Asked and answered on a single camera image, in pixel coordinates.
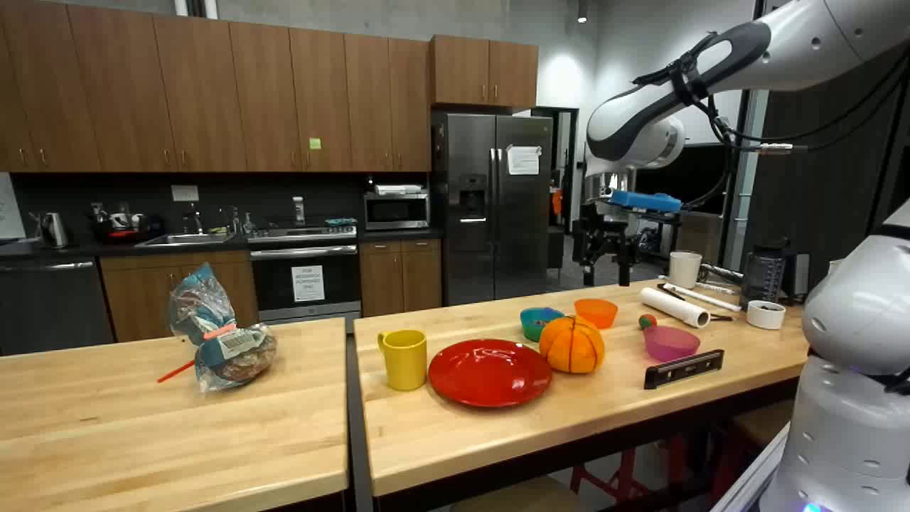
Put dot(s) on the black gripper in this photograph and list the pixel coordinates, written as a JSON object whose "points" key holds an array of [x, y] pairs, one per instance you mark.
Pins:
{"points": [[607, 231]]}

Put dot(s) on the orange pumpkin plush toy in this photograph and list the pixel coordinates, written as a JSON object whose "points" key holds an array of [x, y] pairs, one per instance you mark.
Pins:
{"points": [[574, 344]]}

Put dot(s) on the small orange-red bowl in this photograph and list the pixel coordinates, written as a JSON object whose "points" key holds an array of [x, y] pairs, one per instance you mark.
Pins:
{"points": [[595, 310]]}

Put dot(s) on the small red green toy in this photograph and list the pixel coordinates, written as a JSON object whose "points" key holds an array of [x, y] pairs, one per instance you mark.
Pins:
{"points": [[646, 322]]}

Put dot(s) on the small teal bowl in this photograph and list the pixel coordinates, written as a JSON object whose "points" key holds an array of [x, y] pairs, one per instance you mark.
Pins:
{"points": [[537, 319]]}

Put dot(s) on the small pink bowl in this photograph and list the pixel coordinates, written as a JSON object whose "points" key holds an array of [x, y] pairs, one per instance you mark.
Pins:
{"points": [[669, 342]]}

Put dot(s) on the white paper roll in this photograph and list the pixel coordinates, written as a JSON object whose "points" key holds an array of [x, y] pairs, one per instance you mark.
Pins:
{"points": [[675, 307]]}

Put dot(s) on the white cup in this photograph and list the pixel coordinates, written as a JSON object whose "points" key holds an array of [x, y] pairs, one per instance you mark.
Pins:
{"points": [[685, 269]]}

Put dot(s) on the long white rod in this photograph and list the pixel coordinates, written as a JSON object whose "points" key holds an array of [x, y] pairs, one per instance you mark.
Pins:
{"points": [[713, 299]]}

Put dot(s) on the black bar with label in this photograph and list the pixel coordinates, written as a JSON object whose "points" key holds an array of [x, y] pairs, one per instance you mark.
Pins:
{"points": [[685, 369]]}

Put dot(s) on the stainless steel refrigerator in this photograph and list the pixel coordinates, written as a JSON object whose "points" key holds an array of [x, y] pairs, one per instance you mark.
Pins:
{"points": [[493, 202]]}

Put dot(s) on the white paper on refrigerator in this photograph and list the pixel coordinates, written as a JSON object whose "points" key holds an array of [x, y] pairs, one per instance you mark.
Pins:
{"points": [[523, 161]]}

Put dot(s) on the red plate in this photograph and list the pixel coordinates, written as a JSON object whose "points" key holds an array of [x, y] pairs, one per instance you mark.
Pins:
{"points": [[491, 374]]}

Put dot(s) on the black mesh container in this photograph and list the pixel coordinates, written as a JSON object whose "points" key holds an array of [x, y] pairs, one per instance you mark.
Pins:
{"points": [[763, 275]]}

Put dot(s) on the white tape roll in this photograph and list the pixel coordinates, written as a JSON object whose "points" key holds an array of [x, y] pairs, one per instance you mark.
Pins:
{"points": [[767, 315]]}

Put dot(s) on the red metal stool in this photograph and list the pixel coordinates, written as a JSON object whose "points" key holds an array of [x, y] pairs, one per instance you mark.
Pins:
{"points": [[622, 472]]}

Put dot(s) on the narrow wooden base cabinet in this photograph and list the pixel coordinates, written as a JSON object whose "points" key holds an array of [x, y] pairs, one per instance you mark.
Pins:
{"points": [[403, 275]]}

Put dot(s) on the steel microwave oven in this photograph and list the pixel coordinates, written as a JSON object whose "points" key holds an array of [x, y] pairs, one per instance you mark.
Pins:
{"points": [[396, 211]]}

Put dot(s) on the yellow mug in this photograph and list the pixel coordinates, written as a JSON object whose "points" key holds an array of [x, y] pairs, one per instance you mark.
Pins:
{"points": [[406, 359]]}

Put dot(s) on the white tray on microwave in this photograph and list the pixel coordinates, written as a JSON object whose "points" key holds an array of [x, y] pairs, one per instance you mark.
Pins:
{"points": [[400, 188]]}

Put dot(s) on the wooden cabinet above refrigerator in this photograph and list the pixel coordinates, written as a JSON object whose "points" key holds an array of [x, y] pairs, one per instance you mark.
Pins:
{"points": [[486, 71]]}

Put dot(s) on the black ceiling spotlight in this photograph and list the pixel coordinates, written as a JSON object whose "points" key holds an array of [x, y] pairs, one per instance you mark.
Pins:
{"points": [[581, 13]]}

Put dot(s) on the white paper on oven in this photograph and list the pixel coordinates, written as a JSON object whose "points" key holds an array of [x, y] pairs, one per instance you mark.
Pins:
{"points": [[308, 283]]}

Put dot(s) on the black built-in oven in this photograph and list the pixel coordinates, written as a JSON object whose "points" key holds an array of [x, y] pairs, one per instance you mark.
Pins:
{"points": [[305, 283]]}

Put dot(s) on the small white bottle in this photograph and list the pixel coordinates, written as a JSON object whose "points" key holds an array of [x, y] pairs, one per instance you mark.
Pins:
{"points": [[301, 209]]}

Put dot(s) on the green sticky note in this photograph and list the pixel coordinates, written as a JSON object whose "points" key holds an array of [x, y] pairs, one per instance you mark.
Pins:
{"points": [[315, 144]]}

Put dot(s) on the clear plastic bag with food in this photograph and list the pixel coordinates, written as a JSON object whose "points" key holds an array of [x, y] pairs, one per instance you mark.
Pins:
{"points": [[214, 330]]}

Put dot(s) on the steel sink faucet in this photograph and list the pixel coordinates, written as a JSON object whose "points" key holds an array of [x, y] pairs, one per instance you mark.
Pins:
{"points": [[197, 221]]}

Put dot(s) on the steel kitchen sink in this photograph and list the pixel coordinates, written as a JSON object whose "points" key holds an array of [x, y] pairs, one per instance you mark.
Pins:
{"points": [[186, 239]]}

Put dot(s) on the thin orange stick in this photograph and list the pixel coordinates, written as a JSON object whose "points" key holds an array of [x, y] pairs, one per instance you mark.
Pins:
{"points": [[176, 370]]}

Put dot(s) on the wide wooden base cabinet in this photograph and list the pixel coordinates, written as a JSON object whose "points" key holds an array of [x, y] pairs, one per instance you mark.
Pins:
{"points": [[143, 288]]}

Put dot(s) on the dark countertop appliance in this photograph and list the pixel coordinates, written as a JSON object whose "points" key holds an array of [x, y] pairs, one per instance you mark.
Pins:
{"points": [[119, 226]]}

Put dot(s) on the steel kettle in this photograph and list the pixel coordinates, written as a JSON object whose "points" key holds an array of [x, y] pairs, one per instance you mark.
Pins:
{"points": [[55, 229]]}

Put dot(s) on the dark dishwasher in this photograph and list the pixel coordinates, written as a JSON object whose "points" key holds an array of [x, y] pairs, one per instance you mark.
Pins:
{"points": [[54, 302]]}

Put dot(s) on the white board panel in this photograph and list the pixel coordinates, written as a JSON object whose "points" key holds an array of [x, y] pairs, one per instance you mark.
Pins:
{"points": [[8, 209]]}

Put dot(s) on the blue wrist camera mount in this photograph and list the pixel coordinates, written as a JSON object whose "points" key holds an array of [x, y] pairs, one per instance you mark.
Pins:
{"points": [[645, 201]]}

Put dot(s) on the white wall outlet plate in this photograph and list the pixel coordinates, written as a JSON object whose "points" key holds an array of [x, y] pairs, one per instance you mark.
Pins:
{"points": [[186, 195]]}

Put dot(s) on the long wooden wall cabinets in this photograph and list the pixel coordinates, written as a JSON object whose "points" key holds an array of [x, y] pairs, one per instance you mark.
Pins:
{"points": [[189, 96]]}

